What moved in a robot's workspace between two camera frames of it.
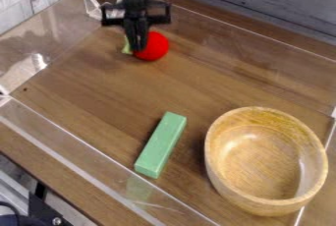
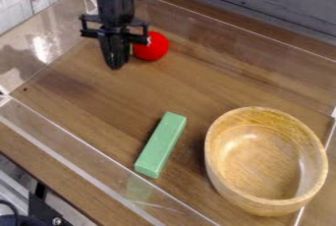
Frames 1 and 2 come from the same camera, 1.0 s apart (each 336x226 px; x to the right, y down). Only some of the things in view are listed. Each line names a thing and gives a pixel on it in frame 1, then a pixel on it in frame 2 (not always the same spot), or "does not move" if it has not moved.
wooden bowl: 266,161 does not move
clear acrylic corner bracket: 92,5 does not move
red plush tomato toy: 155,47 does not move
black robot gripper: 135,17 -> 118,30
